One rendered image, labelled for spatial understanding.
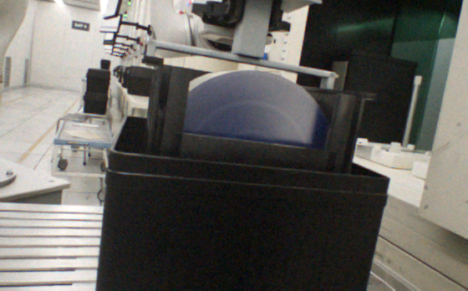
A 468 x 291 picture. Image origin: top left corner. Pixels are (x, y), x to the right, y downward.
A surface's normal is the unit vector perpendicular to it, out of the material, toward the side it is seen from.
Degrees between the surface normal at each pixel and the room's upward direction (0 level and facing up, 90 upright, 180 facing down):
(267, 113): 91
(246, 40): 90
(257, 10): 90
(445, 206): 90
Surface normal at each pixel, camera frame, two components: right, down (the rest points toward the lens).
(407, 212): -0.94, -0.10
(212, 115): 0.22, 0.18
